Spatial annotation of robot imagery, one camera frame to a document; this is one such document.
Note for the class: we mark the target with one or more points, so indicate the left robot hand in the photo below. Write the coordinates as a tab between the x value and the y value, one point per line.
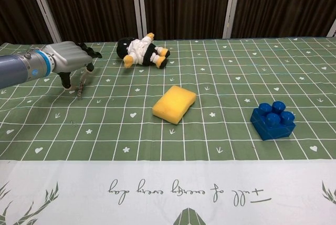
68	55

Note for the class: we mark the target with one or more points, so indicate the dark metal tool bit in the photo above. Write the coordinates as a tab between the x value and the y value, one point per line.
80	91

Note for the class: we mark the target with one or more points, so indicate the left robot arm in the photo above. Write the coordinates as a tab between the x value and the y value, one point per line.
15	67

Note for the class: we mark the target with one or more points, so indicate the dark ribbed partition panel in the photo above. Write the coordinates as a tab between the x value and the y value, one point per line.
186	4
92	4
15	4
283	2

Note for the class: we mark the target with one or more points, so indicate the plush penguin doll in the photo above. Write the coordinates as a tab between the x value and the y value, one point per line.
141	49

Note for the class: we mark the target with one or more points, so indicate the yellow sponge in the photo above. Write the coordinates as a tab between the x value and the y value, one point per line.
173	104

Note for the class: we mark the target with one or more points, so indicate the green checked tablecloth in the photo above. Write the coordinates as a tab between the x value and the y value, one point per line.
210	91

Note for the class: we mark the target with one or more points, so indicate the blue building block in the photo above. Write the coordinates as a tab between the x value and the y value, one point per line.
273	128

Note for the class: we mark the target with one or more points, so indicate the white partition frame post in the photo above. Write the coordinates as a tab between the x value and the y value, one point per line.
141	4
232	4
333	29
44	7

